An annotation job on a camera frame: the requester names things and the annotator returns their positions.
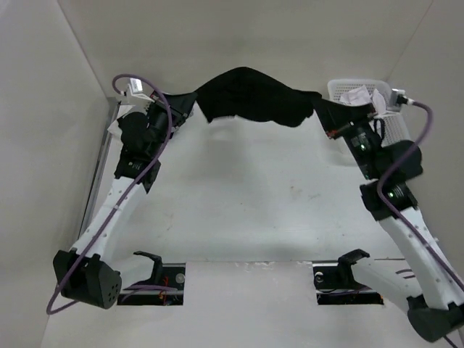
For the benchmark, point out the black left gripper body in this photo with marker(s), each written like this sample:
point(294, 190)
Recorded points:
point(159, 118)

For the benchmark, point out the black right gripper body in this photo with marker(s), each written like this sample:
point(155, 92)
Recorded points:
point(365, 113)

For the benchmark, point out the black tank top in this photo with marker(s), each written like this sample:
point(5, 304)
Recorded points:
point(250, 94)

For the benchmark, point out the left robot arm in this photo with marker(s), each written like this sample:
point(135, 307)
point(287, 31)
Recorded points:
point(87, 272)

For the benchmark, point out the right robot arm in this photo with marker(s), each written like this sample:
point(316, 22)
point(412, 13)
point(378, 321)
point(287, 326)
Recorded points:
point(433, 300)

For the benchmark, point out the white crumpled tank top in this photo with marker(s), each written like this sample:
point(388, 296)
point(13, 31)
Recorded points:
point(361, 96)

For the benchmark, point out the white plastic laundry basket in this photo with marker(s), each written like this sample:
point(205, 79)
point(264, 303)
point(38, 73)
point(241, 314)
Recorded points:
point(395, 128)

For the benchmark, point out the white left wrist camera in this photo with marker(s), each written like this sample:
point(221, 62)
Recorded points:
point(134, 94)

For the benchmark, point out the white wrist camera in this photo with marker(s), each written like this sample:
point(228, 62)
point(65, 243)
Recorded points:
point(134, 94)
point(398, 98)

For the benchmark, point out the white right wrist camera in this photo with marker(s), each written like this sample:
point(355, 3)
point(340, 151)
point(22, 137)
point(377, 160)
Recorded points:
point(398, 98)

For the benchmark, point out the metal table edge rail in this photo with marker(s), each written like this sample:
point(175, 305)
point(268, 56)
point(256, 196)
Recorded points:
point(98, 169)

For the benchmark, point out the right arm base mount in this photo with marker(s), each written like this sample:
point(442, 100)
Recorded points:
point(331, 290)

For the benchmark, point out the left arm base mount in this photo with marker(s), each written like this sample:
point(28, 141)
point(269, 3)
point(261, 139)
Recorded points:
point(148, 281)

